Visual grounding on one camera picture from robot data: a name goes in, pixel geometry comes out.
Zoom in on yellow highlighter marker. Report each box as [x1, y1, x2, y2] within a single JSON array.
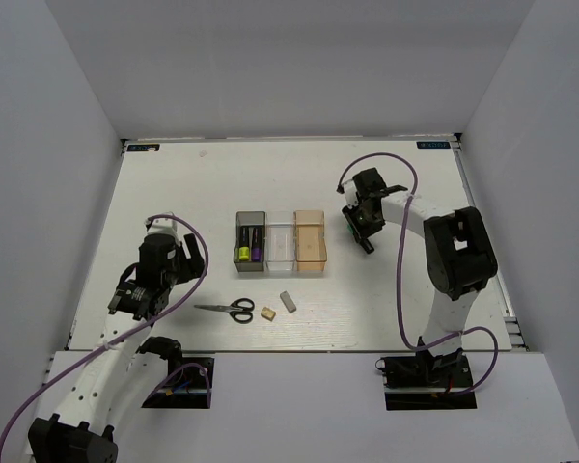
[[237, 226, 251, 261]]

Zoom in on purple highlighter marker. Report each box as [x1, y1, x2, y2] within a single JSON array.
[[251, 227, 262, 262]]

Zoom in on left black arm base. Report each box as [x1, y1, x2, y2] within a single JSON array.
[[142, 356, 215, 410]]

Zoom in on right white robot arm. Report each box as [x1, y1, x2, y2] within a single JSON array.
[[338, 168, 498, 385]]

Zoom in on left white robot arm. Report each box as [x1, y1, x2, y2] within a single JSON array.
[[28, 231, 205, 462]]

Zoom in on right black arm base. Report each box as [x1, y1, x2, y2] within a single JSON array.
[[374, 355, 478, 411]]

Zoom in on orange transparent container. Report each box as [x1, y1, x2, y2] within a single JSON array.
[[294, 210, 327, 275]]

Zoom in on grey transparent container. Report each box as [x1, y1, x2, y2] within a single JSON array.
[[234, 211, 266, 273]]

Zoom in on clear transparent container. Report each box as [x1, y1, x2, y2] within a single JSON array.
[[264, 211, 295, 275]]

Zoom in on right blue table label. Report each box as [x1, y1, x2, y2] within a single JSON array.
[[416, 140, 451, 150]]

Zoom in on blue table label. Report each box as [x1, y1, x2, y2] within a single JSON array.
[[416, 140, 451, 150], [126, 144, 160, 152]]

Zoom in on grey rectangular eraser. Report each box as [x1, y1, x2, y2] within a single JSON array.
[[280, 291, 297, 313]]

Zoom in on left blue table label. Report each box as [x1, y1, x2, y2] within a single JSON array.
[[126, 144, 160, 152]]

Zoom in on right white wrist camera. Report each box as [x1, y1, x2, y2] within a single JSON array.
[[337, 179, 360, 208]]

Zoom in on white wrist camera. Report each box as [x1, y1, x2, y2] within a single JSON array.
[[337, 179, 360, 208], [145, 212, 179, 243]]

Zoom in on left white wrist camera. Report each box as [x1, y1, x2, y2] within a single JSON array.
[[145, 212, 179, 243]]

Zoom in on black handled scissors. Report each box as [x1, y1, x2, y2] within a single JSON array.
[[195, 297, 255, 324]]

